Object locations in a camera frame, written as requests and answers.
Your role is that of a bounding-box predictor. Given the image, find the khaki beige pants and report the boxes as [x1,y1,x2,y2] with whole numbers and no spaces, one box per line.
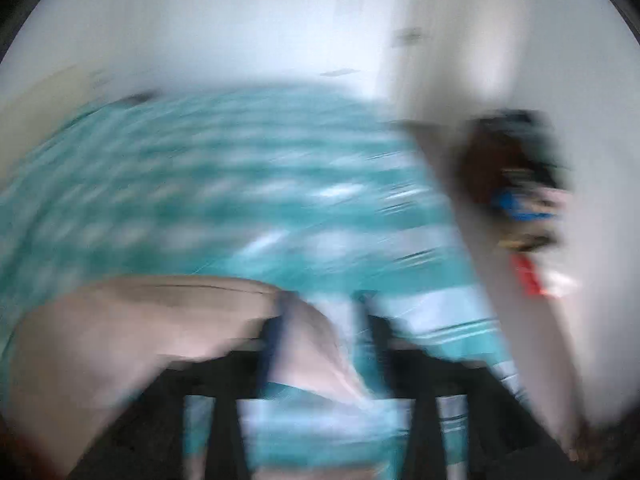
[2,276,385,479]

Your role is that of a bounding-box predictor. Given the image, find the dark wooden nightstand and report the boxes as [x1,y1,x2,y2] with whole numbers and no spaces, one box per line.
[457,117,509,207]

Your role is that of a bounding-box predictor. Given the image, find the teal white plaid bed cover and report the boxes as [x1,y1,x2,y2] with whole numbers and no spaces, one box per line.
[1,87,518,479]

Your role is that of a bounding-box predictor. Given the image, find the cream padded headboard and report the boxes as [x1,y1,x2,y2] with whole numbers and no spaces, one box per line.
[1,65,105,183]

